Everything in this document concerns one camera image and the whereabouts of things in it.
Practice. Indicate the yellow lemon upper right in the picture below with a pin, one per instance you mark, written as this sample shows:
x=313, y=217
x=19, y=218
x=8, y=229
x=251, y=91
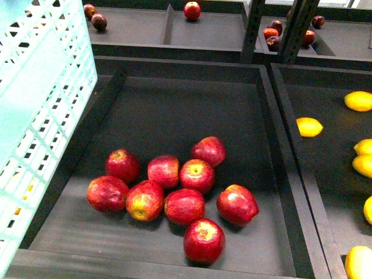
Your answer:
x=359, y=101

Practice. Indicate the red apple upper left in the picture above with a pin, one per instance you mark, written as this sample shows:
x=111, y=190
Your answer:
x=124, y=165

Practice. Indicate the red apple right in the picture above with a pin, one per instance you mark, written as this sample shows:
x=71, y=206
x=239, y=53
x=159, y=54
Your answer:
x=237, y=205

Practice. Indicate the red apple yellow top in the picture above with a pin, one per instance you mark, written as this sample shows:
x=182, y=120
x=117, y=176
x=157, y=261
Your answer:
x=197, y=174

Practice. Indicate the red apple front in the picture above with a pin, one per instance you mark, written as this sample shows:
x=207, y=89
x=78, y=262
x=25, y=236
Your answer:
x=204, y=241

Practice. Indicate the yellow lemon in tray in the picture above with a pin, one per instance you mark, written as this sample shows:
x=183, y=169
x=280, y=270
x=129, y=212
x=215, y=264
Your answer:
x=309, y=127

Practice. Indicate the red apple centre bottom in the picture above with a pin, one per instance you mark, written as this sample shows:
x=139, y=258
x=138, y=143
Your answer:
x=184, y=206

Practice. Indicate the red apple middle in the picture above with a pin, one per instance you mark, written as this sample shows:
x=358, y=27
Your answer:
x=164, y=169

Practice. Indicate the red apple back shelf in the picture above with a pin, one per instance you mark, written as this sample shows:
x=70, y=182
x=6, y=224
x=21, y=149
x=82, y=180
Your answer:
x=192, y=10

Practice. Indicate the light blue plastic basket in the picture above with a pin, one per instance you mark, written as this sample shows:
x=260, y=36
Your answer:
x=47, y=76

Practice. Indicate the red apple far left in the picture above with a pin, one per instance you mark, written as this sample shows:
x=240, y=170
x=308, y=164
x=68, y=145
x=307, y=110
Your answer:
x=107, y=194

